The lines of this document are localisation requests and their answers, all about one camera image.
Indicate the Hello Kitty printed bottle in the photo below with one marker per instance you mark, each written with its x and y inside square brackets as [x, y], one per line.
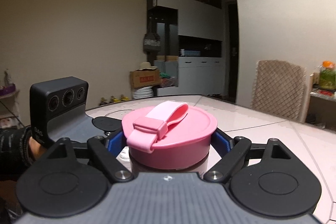
[136, 167]

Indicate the straw hat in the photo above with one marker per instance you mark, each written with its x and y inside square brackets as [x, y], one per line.
[146, 66]

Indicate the white and black cabinet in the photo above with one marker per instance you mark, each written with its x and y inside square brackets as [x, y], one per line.
[189, 46]

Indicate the green pickle jar orange lid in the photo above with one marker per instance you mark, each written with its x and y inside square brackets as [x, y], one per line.
[327, 75]

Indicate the beige quilted chair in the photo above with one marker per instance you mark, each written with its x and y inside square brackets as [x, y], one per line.
[279, 89]

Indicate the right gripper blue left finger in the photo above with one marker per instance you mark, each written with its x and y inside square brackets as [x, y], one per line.
[115, 143]

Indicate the hanging grey bag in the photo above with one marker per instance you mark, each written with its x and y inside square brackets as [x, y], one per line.
[151, 40]

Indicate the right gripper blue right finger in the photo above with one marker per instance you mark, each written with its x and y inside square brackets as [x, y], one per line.
[221, 142]

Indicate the left hand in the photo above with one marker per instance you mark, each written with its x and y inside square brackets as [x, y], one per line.
[37, 150]

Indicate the cardboard box with red label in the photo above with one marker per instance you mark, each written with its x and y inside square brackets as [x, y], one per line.
[141, 79]

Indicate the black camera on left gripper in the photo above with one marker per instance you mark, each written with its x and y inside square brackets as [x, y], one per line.
[54, 106]

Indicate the pink bottle cap with strap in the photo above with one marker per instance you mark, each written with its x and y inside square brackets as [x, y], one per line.
[171, 133]

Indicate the wooden side shelf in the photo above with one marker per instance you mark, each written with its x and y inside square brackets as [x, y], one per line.
[320, 106]

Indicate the stack of white plates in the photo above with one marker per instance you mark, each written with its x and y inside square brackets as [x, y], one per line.
[145, 92]

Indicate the small side shelf with trinkets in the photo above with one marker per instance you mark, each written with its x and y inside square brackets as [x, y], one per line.
[10, 114]

